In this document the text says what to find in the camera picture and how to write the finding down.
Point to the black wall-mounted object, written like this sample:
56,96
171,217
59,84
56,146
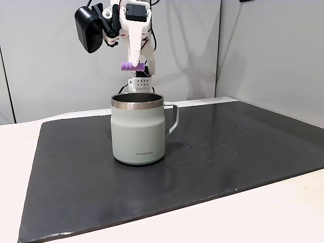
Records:
246,0

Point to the pale green steel mug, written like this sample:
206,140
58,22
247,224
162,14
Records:
136,131

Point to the purple pen grip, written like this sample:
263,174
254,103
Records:
125,66

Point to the black camera bracket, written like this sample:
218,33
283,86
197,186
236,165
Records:
109,20

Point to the black table mat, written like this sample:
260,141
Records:
202,182

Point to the black oval camera box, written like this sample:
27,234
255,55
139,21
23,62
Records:
88,30

